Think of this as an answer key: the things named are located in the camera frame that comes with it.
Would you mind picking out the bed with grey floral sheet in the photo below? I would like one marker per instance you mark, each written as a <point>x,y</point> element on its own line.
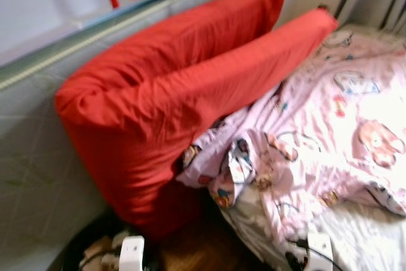
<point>368,239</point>

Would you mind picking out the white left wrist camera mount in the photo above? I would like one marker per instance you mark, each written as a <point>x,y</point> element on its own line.
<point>132,255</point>

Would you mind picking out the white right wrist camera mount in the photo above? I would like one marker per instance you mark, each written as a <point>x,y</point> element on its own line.
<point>320,253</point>

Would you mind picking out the brown cardboard piece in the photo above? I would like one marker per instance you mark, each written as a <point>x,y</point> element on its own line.
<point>95,255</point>

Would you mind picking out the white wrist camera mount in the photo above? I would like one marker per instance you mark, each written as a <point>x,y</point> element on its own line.
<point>320,253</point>
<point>132,255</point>

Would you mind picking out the large red cushion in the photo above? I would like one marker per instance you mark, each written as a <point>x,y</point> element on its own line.
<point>158,125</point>
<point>209,30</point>

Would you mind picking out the black waste bin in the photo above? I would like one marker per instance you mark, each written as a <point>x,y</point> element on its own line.
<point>66,255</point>

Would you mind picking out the pink cartoon bear blanket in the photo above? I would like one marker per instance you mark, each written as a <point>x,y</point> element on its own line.
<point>330,112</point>

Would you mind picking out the crumpled white paper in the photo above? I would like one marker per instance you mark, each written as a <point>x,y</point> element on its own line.
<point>117,239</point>

